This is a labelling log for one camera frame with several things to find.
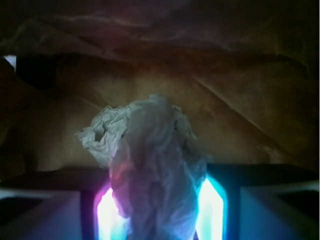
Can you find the brown paper bag tray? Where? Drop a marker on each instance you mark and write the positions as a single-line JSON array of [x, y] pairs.
[[245, 72]]

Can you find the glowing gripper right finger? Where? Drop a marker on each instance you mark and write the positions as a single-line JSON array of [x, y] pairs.
[[219, 214]]

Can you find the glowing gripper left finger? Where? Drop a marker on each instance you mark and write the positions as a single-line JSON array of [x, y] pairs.
[[100, 216]]

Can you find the white paper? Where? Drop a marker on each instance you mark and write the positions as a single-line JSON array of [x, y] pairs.
[[155, 167]]

